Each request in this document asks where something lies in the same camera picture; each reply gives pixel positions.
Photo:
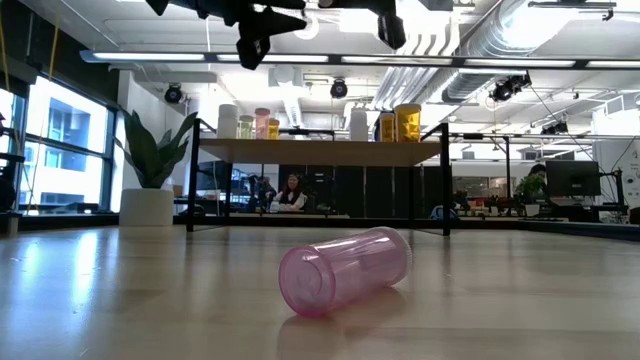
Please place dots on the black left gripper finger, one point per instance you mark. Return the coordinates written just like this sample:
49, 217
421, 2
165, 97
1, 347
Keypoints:
270, 24
280, 4

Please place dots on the small pink bottle white cap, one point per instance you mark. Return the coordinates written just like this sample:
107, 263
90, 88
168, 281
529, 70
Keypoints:
262, 123

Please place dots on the small orange bottle white cap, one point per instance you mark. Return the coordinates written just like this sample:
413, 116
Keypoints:
386, 127
274, 129

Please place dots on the opaque white bottle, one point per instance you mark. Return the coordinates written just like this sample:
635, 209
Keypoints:
227, 121

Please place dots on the small green-yellow bottle white cap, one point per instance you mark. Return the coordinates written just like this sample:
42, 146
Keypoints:
245, 127

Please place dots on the large orange bottle white cap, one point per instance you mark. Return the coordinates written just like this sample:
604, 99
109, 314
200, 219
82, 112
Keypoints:
407, 123

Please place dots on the pink translucent pill bottle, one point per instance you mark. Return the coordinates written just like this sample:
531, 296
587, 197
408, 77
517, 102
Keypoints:
345, 270

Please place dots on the black ceiling spotlight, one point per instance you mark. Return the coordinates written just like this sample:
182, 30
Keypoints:
173, 93
510, 87
338, 88
555, 128

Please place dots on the person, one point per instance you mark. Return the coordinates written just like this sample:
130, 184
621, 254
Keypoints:
291, 192
537, 172

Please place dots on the potted snake plant white pot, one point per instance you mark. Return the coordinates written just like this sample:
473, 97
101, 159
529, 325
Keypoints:
150, 165

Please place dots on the dark room divider panels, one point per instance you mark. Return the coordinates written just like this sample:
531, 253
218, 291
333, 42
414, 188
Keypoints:
380, 192

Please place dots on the large office window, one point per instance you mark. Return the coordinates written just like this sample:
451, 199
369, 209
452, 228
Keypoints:
75, 125

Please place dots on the small green potted plant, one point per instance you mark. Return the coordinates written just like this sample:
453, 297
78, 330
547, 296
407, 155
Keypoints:
531, 192

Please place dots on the black computer monitor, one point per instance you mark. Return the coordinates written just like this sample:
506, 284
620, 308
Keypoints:
572, 177

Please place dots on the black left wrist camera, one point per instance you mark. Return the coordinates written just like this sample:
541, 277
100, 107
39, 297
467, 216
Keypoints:
252, 52

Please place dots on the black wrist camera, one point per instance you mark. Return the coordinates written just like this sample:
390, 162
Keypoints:
252, 52
391, 31

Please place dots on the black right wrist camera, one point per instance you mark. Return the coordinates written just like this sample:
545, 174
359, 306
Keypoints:
391, 31

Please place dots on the black aluminium rig frame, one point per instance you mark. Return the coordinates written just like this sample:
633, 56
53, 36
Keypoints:
335, 60

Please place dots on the silver ventilation duct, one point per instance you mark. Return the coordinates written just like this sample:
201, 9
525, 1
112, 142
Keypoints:
490, 55

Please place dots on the wooden shelf black metal frame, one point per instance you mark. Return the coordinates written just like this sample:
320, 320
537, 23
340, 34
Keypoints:
320, 152

